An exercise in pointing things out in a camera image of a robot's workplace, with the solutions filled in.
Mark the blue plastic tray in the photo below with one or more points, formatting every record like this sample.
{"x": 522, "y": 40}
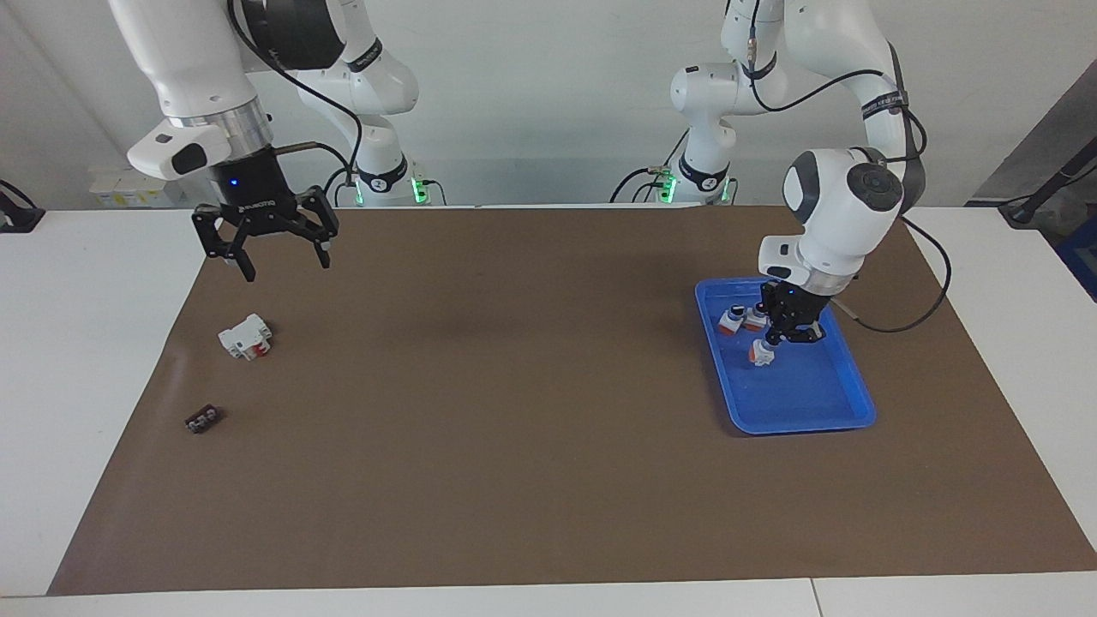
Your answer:
{"x": 806, "y": 394}

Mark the small black terminal block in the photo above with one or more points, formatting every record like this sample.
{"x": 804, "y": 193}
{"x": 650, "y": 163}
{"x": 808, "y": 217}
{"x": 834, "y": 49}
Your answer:
{"x": 202, "y": 420}

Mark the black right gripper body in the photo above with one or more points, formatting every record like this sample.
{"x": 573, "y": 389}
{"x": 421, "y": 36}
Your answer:
{"x": 253, "y": 188}

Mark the white red circuit breaker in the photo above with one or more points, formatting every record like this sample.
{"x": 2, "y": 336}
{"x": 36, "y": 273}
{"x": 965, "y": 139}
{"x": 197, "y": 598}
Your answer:
{"x": 240, "y": 338}

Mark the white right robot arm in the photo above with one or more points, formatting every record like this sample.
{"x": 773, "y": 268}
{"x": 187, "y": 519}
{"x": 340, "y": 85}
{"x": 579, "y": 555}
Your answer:
{"x": 188, "y": 60}

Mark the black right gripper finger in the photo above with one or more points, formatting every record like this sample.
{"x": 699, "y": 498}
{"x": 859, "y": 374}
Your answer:
{"x": 223, "y": 236}
{"x": 317, "y": 218}

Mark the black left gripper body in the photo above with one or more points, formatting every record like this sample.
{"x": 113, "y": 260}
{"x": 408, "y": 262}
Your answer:
{"x": 793, "y": 308}

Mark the blue crate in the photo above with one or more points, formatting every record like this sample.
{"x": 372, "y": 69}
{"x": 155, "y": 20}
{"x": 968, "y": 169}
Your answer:
{"x": 1082, "y": 266}

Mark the orange white rotary switch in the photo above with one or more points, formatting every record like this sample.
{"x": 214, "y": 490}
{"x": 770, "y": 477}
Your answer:
{"x": 731, "y": 321}
{"x": 754, "y": 319}
{"x": 761, "y": 354}

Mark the brown table mat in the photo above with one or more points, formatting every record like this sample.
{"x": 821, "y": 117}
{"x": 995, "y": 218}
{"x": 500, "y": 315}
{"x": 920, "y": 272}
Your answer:
{"x": 548, "y": 428}

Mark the white background boxes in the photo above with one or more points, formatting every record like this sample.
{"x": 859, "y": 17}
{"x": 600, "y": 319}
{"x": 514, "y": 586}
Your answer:
{"x": 120, "y": 188}

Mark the black clamp mount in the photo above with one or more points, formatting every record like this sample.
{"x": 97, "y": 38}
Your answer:
{"x": 17, "y": 214}

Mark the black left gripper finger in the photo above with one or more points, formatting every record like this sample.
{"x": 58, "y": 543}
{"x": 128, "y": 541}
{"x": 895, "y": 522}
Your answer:
{"x": 812, "y": 336}
{"x": 775, "y": 336}

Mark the black stand with pole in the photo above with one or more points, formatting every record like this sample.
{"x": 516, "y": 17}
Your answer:
{"x": 1028, "y": 206}

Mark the grey partition board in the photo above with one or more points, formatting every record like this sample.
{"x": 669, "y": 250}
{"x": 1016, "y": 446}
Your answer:
{"x": 1037, "y": 146}

